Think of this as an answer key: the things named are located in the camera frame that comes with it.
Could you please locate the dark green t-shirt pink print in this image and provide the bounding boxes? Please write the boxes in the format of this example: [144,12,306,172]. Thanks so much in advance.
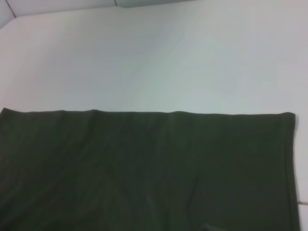
[0,107,301,231]

